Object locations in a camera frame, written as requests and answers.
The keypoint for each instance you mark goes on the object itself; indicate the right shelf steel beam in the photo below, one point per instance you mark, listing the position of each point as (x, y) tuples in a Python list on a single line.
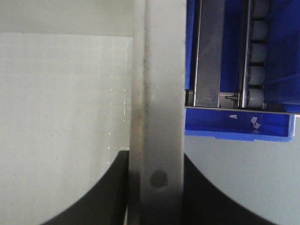
[(209, 53)]

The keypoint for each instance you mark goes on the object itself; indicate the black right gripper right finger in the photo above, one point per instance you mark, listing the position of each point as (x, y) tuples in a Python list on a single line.
[(205, 204)]

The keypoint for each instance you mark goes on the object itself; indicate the white Totelife plastic bin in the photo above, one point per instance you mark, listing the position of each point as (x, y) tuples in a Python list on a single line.
[(81, 80)]

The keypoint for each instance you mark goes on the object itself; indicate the blue bin right shelf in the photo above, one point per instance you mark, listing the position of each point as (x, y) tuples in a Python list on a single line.
[(275, 121)]

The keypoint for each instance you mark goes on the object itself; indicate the right shelf roller track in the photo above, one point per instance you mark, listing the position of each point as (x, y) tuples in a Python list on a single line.
[(253, 53)]

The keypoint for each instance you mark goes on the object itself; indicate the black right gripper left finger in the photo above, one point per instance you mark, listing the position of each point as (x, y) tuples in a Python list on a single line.
[(105, 203)]

